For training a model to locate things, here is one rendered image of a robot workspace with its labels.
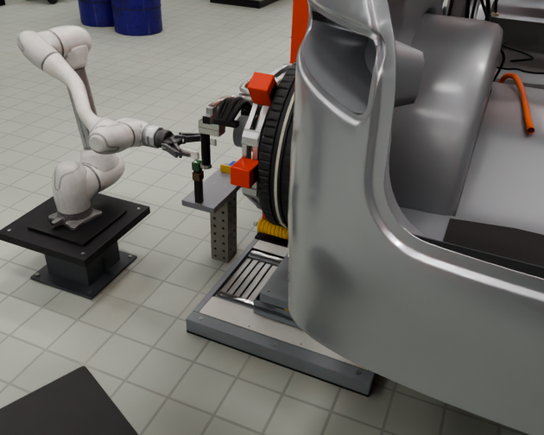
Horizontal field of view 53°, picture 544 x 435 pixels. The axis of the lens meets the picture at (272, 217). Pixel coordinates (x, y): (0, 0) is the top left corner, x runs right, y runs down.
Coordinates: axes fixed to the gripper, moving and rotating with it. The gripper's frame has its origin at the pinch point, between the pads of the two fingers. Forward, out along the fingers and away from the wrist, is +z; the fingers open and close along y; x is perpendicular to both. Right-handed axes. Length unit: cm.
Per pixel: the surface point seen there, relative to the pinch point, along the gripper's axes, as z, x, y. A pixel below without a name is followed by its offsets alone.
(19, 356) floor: -58, -83, 59
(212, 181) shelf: -19, -38, -38
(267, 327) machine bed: 32, -75, 6
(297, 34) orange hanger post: 10, 31, -66
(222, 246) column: -13, -73, -36
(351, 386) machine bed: 73, -80, 17
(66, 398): -1, -49, 87
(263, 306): 28, -68, 2
